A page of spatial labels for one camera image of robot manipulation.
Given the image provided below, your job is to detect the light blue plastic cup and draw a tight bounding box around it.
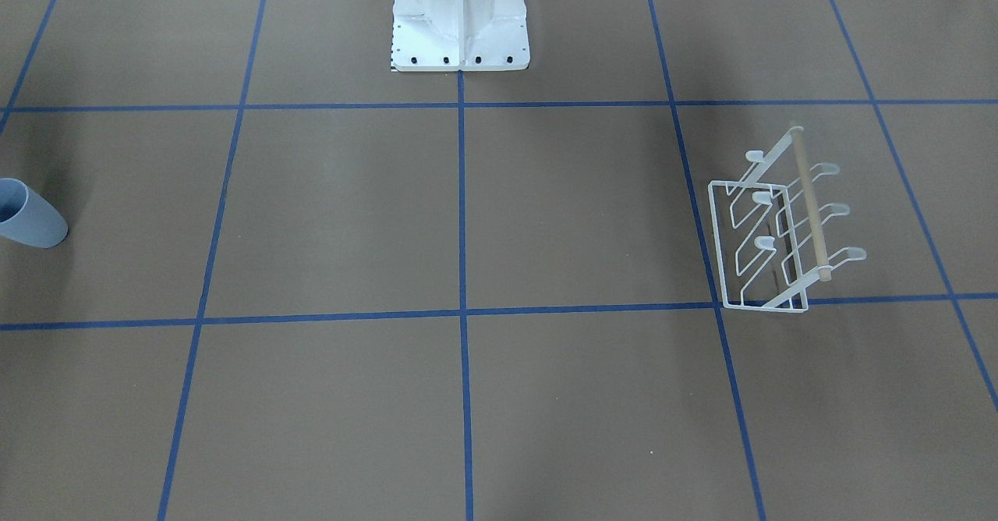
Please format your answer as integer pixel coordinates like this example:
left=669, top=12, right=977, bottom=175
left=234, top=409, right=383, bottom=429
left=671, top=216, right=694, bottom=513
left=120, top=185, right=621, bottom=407
left=1, top=177, right=69, bottom=250

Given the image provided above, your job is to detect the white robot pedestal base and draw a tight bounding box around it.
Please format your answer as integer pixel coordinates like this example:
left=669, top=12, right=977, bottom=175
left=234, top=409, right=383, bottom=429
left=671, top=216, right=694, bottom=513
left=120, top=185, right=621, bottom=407
left=390, top=0, right=531, bottom=73

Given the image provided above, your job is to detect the white wire cup holder rack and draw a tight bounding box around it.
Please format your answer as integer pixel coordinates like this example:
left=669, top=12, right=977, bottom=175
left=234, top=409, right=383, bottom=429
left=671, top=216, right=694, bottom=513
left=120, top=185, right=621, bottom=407
left=708, top=124, right=869, bottom=314

